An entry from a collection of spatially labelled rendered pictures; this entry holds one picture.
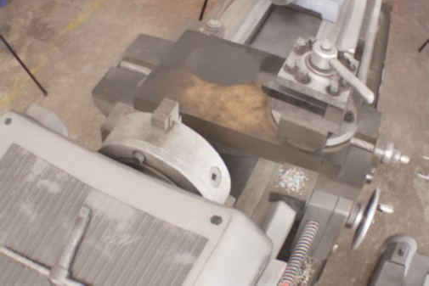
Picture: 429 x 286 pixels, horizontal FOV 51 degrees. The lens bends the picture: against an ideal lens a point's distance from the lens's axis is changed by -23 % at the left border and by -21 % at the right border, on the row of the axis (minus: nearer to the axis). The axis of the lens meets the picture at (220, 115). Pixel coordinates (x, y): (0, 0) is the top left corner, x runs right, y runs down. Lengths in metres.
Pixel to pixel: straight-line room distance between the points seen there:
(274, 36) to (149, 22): 1.43
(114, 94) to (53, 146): 0.77
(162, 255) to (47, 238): 0.16
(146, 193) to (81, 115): 2.04
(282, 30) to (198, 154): 1.16
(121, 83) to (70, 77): 1.44
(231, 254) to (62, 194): 0.24
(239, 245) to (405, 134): 2.26
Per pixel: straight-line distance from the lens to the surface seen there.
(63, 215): 0.68
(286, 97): 1.21
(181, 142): 0.93
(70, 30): 3.36
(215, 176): 0.96
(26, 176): 0.74
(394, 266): 2.08
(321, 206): 1.39
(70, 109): 2.77
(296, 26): 2.08
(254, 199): 1.33
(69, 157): 0.75
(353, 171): 1.38
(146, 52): 1.64
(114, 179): 0.71
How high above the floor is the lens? 1.89
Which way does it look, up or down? 45 degrees down
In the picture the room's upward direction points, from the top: 5 degrees clockwise
